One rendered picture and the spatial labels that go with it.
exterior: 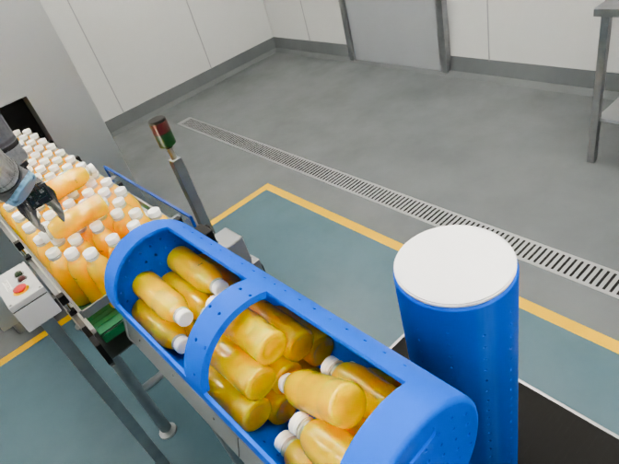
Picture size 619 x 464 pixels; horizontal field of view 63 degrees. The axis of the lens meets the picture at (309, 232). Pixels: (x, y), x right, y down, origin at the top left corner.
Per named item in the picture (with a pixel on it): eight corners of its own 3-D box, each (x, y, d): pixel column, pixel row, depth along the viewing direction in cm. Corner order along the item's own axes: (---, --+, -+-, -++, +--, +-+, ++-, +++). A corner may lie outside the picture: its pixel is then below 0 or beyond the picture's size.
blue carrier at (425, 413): (382, 597, 78) (339, 526, 61) (137, 338, 137) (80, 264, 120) (485, 456, 90) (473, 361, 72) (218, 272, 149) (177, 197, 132)
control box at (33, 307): (29, 333, 141) (7, 307, 135) (10, 304, 155) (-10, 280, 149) (62, 310, 146) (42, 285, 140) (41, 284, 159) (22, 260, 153)
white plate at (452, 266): (534, 237, 117) (534, 241, 118) (426, 214, 134) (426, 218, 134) (488, 320, 102) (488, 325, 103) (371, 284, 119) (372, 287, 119)
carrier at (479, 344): (530, 439, 170) (449, 404, 186) (537, 241, 118) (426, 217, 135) (497, 516, 154) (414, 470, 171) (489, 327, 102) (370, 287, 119)
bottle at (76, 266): (103, 289, 166) (74, 246, 155) (118, 293, 162) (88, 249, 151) (87, 305, 161) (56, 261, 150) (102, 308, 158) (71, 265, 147)
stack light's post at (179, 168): (262, 353, 247) (172, 162, 183) (257, 350, 250) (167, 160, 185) (268, 348, 249) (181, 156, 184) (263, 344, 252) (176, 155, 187)
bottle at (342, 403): (321, 422, 76) (269, 398, 92) (357, 435, 79) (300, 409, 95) (337, 376, 78) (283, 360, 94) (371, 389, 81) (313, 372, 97)
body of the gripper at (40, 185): (30, 214, 133) (3, 177, 125) (21, 205, 138) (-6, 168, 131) (57, 200, 136) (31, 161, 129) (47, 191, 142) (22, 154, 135)
